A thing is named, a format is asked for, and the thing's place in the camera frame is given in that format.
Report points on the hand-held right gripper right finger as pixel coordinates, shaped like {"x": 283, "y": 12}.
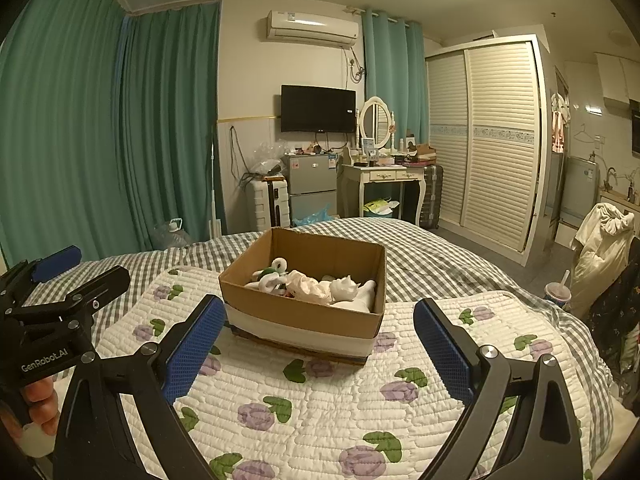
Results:
{"x": 442, "y": 352}

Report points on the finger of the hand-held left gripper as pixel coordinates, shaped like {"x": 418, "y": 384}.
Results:
{"x": 57, "y": 262}
{"x": 100, "y": 285}

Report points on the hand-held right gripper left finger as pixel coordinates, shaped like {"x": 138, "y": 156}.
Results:
{"x": 192, "y": 355}

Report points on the white sock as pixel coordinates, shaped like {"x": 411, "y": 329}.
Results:
{"x": 350, "y": 292}

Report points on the cardboard box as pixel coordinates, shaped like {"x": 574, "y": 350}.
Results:
{"x": 300, "y": 330}

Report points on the beige cloth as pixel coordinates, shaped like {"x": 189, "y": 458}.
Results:
{"x": 306, "y": 286}

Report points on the person's left hand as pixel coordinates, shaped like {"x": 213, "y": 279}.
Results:
{"x": 42, "y": 405}

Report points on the clear water jug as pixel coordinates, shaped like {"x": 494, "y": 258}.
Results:
{"x": 172, "y": 235}

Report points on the floral quilt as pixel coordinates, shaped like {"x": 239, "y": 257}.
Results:
{"x": 350, "y": 420}

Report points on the teal curtain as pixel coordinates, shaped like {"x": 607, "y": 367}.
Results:
{"x": 170, "y": 125}
{"x": 60, "y": 135}
{"x": 395, "y": 80}

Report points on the cup with straw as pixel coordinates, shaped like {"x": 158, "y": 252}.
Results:
{"x": 557, "y": 294}

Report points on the silver suitcase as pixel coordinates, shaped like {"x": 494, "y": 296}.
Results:
{"x": 432, "y": 195}

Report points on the yellow green bag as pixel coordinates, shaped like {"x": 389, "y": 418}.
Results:
{"x": 377, "y": 207}

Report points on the white suitcase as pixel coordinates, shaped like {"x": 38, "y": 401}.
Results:
{"x": 265, "y": 202}

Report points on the blue plastic bag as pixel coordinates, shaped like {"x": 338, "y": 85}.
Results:
{"x": 312, "y": 216}

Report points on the white garment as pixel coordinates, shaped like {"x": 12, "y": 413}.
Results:
{"x": 600, "y": 255}

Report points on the white dressing table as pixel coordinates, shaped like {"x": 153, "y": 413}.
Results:
{"x": 382, "y": 176}

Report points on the clear plastic bag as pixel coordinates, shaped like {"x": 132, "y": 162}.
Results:
{"x": 265, "y": 157}

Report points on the grey washing machine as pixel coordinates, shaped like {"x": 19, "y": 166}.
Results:
{"x": 579, "y": 190}

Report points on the white louvred wardrobe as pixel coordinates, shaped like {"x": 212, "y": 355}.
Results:
{"x": 495, "y": 145}

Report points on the grey small fridge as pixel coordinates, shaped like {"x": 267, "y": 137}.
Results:
{"x": 310, "y": 175}

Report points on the oval vanity mirror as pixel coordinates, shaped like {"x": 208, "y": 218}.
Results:
{"x": 376, "y": 120}

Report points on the pink hanging clothes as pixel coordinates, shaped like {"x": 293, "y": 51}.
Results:
{"x": 559, "y": 125}

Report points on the black television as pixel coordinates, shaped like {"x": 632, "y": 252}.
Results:
{"x": 317, "y": 109}

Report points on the range hood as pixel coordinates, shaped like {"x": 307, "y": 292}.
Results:
{"x": 636, "y": 132}

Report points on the white air conditioner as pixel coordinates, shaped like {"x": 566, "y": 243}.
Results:
{"x": 312, "y": 29}

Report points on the blue picture frame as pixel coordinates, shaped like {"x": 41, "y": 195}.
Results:
{"x": 368, "y": 145}

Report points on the white wall cabinets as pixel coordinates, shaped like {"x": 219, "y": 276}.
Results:
{"x": 617, "y": 77}

